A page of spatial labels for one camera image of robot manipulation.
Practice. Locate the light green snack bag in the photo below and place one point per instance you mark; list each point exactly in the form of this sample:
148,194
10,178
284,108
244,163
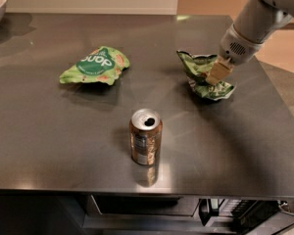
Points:
105,65

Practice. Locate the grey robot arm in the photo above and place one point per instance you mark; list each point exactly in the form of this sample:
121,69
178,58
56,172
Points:
257,21

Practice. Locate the orange soda can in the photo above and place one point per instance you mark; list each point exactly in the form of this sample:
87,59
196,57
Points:
145,129

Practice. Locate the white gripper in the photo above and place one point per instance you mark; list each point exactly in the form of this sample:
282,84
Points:
237,48

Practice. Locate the green jalapeno chip bag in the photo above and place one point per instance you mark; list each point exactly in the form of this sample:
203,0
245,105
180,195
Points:
197,68

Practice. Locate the black microwave under counter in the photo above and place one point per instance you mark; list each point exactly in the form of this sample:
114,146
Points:
190,214

